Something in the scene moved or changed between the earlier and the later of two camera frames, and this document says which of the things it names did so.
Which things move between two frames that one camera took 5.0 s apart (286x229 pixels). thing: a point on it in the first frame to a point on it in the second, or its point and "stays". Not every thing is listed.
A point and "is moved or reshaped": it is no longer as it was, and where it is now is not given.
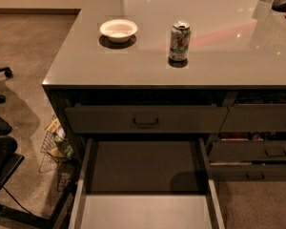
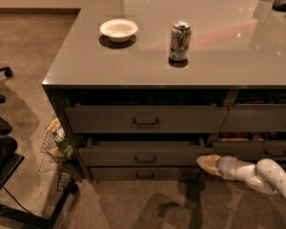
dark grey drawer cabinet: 175,85 stays
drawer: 251,151 stays
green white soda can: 179,41 stays
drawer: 146,183 is moved or reshaped
